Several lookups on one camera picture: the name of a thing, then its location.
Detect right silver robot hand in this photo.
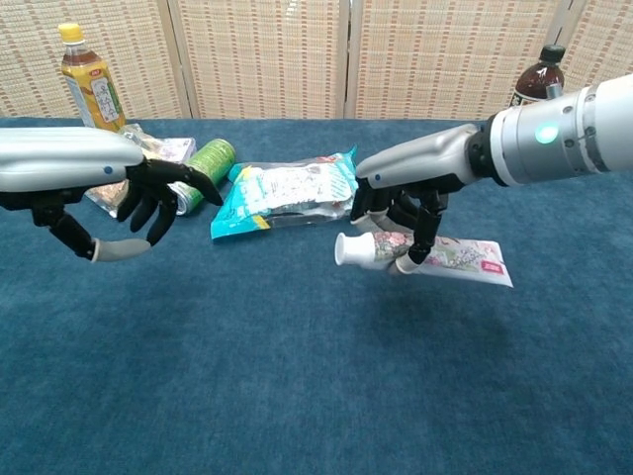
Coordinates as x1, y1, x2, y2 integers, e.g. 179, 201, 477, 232
348, 123, 490, 276

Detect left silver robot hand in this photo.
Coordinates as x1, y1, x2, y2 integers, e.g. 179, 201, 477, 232
0, 127, 225, 263

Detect floral print toothpaste tube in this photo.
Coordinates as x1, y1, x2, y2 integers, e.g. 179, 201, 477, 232
334, 231, 514, 288

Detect yellow tea bottle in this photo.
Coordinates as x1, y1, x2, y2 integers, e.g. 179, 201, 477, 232
57, 23, 128, 134

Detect bagged bread slices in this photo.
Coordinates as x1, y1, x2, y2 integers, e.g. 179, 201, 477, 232
84, 123, 154, 220

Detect woven folding screen panel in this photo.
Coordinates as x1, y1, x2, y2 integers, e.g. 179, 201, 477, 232
344, 0, 581, 121
0, 0, 195, 120
557, 0, 633, 93
166, 0, 353, 120

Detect small purple white packet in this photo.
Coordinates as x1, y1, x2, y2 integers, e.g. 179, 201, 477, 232
147, 137, 198, 164

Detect dark bottle green label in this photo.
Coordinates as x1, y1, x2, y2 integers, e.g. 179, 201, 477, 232
510, 44, 567, 109

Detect teal wet wipes pack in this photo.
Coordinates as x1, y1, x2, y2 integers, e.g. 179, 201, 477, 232
210, 144, 361, 242

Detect green drink can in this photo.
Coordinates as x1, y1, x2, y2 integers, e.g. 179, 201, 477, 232
170, 138, 237, 218

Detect blue table cloth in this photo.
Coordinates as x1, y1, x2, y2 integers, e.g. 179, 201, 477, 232
0, 116, 633, 475

